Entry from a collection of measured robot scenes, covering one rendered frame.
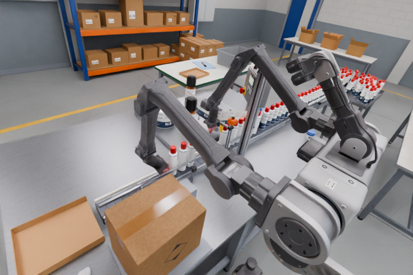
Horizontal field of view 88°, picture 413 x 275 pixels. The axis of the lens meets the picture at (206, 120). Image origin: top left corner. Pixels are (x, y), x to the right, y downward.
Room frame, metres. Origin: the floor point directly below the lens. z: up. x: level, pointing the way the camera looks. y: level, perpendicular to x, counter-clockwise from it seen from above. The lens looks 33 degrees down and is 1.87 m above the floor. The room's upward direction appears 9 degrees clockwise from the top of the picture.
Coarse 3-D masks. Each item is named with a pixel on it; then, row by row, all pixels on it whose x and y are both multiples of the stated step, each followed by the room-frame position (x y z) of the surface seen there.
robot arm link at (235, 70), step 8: (232, 64) 0.98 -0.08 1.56; (240, 64) 0.96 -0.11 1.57; (232, 72) 1.02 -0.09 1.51; (240, 72) 1.02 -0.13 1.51; (224, 80) 1.06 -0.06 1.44; (232, 80) 1.03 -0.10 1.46; (216, 88) 1.11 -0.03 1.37; (224, 88) 1.07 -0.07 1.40; (216, 96) 1.11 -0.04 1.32; (216, 104) 1.15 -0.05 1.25
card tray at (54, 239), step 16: (64, 208) 0.60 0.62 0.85; (80, 208) 0.62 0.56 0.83; (32, 224) 0.50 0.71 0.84; (48, 224) 0.52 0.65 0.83; (64, 224) 0.53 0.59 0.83; (80, 224) 0.54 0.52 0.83; (96, 224) 0.55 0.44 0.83; (16, 240) 0.43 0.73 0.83; (32, 240) 0.44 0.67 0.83; (48, 240) 0.45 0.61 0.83; (64, 240) 0.46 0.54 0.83; (80, 240) 0.47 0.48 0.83; (96, 240) 0.47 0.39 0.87; (16, 256) 0.37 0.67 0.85; (32, 256) 0.38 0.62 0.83; (48, 256) 0.39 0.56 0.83; (64, 256) 0.40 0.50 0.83; (16, 272) 0.31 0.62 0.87; (32, 272) 0.33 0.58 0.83; (48, 272) 0.34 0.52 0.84
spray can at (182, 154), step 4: (184, 144) 0.93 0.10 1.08; (180, 148) 0.94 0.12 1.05; (184, 148) 0.93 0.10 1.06; (180, 152) 0.92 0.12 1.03; (184, 152) 0.92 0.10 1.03; (180, 156) 0.92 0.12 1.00; (184, 156) 0.92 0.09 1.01; (180, 160) 0.92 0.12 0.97; (184, 160) 0.92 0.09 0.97; (180, 164) 0.92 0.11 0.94; (180, 168) 0.92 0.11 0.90; (184, 168) 0.93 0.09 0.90
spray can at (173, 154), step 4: (172, 148) 0.89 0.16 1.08; (168, 152) 0.90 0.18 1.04; (172, 152) 0.88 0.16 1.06; (176, 152) 0.90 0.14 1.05; (168, 156) 0.88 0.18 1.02; (172, 156) 0.87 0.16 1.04; (176, 156) 0.88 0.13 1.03; (168, 160) 0.88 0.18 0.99; (172, 160) 0.87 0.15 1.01; (176, 160) 0.89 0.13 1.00; (168, 164) 0.88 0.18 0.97; (172, 164) 0.87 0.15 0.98; (176, 164) 0.89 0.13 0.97; (172, 168) 0.87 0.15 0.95; (172, 172) 0.87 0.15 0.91
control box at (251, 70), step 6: (252, 66) 1.27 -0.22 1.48; (252, 72) 1.19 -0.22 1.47; (246, 78) 1.26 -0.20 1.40; (246, 84) 1.23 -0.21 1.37; (246, 90) 1.20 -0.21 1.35; (252, 90) 1.12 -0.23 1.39; (264, 90) 1.12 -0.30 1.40; (246, 96) 1.18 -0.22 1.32; (264, 96) 1.12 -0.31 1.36; (264, 102) 1.13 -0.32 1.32
